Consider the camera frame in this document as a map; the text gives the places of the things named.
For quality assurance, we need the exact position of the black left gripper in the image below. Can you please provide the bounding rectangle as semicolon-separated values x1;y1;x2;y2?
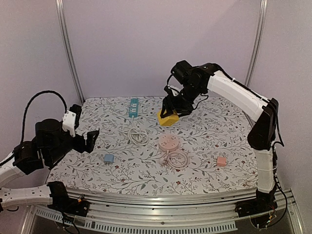
47;130;100;165

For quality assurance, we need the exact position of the yellow cube socket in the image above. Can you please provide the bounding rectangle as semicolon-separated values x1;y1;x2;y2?
157;110;179;126

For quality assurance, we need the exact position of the pink round power socket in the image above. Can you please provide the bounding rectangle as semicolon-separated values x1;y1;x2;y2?
158;134;179;152

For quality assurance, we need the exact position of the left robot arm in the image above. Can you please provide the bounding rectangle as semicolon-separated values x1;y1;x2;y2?
0;104;99;217

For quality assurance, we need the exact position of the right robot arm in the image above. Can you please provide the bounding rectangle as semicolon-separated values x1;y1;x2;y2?
155;60;285;221

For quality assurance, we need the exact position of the blue plug adapter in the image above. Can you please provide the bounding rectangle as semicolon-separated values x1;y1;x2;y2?
103;154;115;165

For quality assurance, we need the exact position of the pink plug adapter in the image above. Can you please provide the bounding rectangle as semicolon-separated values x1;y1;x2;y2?
216;156;227;167

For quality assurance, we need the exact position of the teal power strip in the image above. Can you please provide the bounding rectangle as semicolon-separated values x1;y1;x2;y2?
129;98;139;118

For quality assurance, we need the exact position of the floral patterned table mat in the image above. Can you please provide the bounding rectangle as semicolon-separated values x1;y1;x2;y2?
47;97;258;196

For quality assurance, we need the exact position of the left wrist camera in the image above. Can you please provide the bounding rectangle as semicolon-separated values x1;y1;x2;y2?
62;110;77;137

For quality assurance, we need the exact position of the white coiled power strip cable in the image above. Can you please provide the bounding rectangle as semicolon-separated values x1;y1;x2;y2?
118;116;150;146

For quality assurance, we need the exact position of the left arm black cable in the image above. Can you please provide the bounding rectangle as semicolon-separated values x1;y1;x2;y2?
20;90;68;144

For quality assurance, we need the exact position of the left aluminium frame post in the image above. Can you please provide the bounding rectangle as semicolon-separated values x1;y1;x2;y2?
55;0;85;103

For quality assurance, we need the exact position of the aluminium frame post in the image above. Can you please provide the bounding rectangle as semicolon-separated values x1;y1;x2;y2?
245;0;268;87
55;0;85;103

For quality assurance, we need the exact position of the right aluminium frame post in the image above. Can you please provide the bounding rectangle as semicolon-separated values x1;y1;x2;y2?
245;0;268;87

